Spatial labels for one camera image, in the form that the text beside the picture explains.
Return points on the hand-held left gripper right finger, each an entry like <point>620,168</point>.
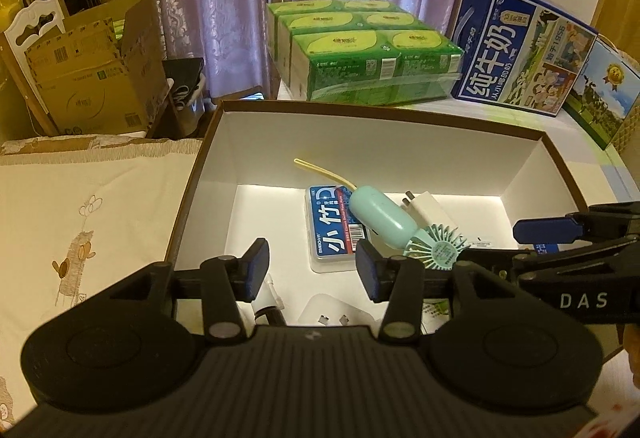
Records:
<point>367,270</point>

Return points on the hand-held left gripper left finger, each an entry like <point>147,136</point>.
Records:
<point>256,268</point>

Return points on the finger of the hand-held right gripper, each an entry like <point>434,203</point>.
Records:
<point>500,263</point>
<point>542,230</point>

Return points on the blue medicine box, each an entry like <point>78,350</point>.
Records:
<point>547,248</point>

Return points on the mint handheld fan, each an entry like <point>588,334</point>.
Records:
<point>380,215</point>

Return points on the blue dental floss box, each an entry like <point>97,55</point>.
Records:
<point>330,228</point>

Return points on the green white medicine box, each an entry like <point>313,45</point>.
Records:
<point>437,308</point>

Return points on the white charger plug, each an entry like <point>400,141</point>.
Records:
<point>432,210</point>

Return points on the large white box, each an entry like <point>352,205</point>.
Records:
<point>350,147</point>

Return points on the green white milk carton case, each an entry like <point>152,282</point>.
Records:
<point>600,102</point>

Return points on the cream embroidered bedsheet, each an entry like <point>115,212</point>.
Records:
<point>90,198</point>

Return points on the blue milk carton case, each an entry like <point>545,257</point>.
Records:
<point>520,47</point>

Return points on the black printed bag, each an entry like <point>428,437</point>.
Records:
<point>182,92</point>

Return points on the green tissue box pack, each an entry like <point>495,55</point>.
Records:
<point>360,57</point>

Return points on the open brown cardboard box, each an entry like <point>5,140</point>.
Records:
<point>100,77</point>

